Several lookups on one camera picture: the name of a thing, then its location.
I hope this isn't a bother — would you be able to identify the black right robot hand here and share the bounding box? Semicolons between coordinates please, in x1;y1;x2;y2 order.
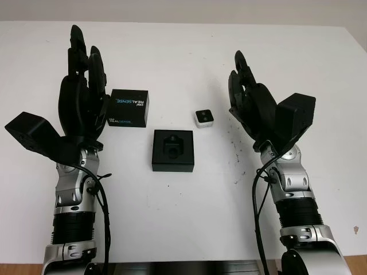
228;50;284;150

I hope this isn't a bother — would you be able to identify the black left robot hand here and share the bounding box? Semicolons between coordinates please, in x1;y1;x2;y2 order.
58;25;109;151

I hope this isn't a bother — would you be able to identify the small silver depth camera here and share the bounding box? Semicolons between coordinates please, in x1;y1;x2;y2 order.
194;109;212;127

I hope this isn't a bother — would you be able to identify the black RealSense box lid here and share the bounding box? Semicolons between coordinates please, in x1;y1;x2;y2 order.
105;89;150;129

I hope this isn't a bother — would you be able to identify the black box base with insert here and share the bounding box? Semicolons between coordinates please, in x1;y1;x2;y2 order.
150;129;195;172

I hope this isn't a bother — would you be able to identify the black robot torso panel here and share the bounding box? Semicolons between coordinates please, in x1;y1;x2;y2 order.
110;260;259;275

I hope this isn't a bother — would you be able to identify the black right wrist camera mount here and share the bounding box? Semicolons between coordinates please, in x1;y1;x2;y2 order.
275;92;317;154

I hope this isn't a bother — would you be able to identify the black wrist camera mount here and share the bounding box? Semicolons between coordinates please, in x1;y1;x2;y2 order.
5;111;81;168
275;92;317;154

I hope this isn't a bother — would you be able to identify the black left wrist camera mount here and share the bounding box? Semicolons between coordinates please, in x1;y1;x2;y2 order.
5;111;81;168

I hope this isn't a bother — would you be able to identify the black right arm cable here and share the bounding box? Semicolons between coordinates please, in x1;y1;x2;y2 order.
252;148;280;275

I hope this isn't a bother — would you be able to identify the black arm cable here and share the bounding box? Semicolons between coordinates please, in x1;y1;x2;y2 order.
58;160;112;275
252;148;280;275

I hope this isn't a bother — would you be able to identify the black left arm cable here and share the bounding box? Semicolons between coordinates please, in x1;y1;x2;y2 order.
58;160;112;275

